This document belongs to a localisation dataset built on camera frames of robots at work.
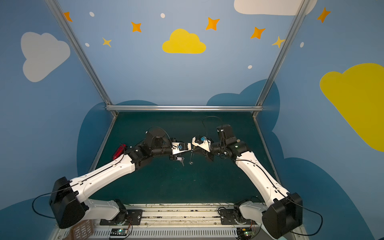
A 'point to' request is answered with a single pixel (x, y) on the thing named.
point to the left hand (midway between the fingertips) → (190, 144)
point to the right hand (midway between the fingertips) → (196, 147)
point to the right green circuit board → (244, 233)
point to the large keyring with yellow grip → (191, 162)
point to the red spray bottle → (119, 151)
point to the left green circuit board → (118, 232)
